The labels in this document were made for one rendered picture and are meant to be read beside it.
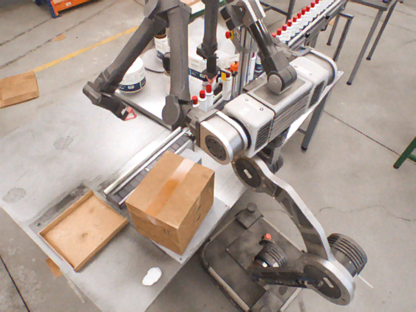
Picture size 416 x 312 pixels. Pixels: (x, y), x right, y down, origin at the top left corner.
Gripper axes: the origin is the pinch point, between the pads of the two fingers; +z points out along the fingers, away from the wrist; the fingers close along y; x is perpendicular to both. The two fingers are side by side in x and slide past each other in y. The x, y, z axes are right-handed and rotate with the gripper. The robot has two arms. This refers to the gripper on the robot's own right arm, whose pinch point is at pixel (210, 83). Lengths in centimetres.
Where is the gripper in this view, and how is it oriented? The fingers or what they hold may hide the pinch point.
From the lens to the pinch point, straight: 186.6
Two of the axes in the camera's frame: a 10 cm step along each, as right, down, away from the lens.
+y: -6.2, 6.0, -5.1
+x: 7.8, 4.9, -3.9
